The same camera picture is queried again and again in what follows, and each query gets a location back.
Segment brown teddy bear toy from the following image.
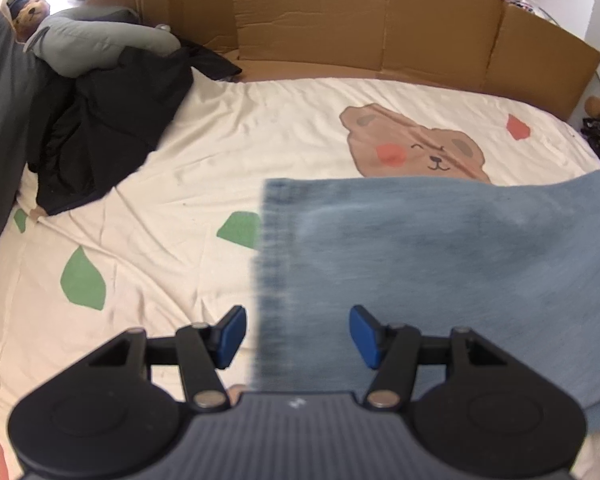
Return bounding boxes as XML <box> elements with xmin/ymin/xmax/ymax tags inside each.
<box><xmin>6</xmin><ymin>0</ymin><xmax>52</xmax><ymax>43</ymax></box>

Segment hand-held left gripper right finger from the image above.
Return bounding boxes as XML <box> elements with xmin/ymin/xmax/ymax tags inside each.
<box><xmin>348</xmin><ymin>304</ymin><xmax>512</xmax><ymax>409</ymax></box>

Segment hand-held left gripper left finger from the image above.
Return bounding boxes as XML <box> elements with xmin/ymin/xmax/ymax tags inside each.
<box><xmin>86</xmin><ymin>304</ymin><xmax>248</xmax><ymax>412</ymax></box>

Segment cream bear print bed sheet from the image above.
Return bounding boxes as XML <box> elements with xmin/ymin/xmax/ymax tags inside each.
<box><xmin>0</xmin><ymin>76</ymin><xmax>600</xmax><ymax>480</ymax></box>

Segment light blue jeans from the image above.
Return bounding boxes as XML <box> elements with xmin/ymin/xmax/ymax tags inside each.
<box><xmin>249</xmin><ymin>169</ymin><xmax>600</xmax><ymax>433</ymax></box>

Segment flat brown cardboard sheet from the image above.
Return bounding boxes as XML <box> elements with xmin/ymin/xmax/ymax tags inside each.
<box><xmin>114</xmin><ymin>0</ymin><xmax>600</xmax><ymax>122</ymax></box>

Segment grey neck pillow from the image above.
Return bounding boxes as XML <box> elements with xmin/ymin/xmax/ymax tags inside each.
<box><xmin>23</xmin><ymin>6</ymin><xmax>182</xmax><ymax>79</ymax></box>

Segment dark grey duvet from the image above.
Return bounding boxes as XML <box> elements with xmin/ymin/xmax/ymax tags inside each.
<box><xmin>0</xmin><ymin>0</ymin><xmax>53</xmax><ymax>291</ymax></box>

